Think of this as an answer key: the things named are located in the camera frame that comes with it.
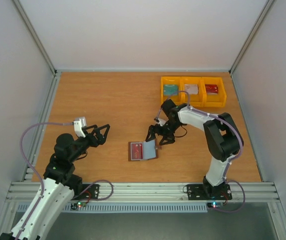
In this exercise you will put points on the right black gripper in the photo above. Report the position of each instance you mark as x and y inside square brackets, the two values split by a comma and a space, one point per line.
[162, 131]

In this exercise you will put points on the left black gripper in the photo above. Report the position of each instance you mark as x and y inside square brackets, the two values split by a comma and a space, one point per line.
[101, 140]

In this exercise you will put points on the brown leather card holder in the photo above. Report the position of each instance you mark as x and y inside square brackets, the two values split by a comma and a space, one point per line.
[158, 148]

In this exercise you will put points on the red VIP card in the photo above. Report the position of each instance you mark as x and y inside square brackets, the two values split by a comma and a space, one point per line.
[136, 151]

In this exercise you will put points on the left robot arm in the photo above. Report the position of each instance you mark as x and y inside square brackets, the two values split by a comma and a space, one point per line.
[58, 185]

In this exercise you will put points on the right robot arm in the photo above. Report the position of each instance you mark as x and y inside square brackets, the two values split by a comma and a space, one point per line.
[223, 139]

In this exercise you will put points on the teal card stack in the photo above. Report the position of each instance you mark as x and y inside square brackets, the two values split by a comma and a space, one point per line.
[170, 90]

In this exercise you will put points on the white card stack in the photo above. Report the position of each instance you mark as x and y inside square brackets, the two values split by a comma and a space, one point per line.
[191, 89]

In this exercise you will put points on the red card stack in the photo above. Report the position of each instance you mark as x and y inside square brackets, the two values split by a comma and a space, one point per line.
[211, 89]

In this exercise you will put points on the left yellow bin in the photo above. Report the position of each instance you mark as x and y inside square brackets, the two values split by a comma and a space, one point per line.
[171, 80]

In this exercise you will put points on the yellow bin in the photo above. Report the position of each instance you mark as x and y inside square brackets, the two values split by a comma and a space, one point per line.
[216, 96]
[198, 100]
[171, 80]

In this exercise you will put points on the middle yellow bin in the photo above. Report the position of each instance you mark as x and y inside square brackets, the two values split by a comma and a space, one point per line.
[198, 100]

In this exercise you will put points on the right yellow bin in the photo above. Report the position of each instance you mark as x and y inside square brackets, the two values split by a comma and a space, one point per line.
[216, 96]

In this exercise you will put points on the left small circuit board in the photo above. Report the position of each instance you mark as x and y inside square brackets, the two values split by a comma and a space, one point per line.
[78, 205]

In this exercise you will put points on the small circuit board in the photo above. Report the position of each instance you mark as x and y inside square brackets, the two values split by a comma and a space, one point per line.
[215, 205]
[78, 205]

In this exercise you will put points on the right small circuit board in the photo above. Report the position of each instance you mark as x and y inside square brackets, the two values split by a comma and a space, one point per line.
[215, 205]

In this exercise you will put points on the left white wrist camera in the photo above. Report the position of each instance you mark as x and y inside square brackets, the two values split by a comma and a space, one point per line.
[79, 124]

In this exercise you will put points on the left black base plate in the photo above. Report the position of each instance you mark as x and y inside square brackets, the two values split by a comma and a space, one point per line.
[91, 193]

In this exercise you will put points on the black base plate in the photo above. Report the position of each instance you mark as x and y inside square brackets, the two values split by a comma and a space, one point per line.
[195, 192]
[91, 193]

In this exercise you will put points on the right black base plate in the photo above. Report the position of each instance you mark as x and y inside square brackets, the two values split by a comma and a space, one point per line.
[195, 192]

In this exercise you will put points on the grey slotted cable duct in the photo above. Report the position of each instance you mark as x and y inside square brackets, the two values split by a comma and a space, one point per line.
[111, 208]

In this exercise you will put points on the aluminium front rail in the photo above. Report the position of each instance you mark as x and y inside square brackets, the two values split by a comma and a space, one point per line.
[144, 192]

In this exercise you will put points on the left aluminium frame post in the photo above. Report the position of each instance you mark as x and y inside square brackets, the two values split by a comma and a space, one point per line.
[21, 11]

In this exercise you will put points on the aluminium frame post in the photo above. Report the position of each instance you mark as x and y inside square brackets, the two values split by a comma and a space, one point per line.
[21, 11]
[252, 34]

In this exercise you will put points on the right aluminium frame post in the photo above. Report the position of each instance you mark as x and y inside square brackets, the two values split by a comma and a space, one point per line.
[252, 34]

